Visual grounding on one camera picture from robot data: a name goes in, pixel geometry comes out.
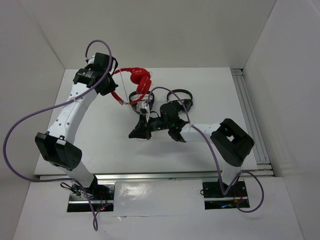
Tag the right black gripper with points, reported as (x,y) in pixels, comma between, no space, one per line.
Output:
(141,131)

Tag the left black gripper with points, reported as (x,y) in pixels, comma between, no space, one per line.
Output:
(110,88)

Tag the red headphones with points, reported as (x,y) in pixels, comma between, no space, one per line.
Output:
(139,76)

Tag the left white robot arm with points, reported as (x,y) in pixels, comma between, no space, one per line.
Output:
(56,146)

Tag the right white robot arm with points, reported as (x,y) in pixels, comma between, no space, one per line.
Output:
(230,140)

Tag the black headphones left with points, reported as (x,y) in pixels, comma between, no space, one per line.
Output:
(134,96)

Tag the black headphones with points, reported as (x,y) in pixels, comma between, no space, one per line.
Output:
(134,96)
(182,99)

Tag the black headphones right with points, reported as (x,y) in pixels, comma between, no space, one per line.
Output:
(182,99)

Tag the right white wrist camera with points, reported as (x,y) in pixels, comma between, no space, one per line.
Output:
(145,107)

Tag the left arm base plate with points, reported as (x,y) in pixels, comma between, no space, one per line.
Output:
(104,201)

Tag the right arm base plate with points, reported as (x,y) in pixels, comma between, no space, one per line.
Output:
(214,199)

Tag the front aluminium rail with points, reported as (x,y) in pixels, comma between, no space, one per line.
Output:
(162,175)

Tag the aluminium rail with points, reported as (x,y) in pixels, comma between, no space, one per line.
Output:
(264,166)
(162,175)

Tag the right side aluminium rail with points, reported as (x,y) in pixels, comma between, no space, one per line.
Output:
(264,166)

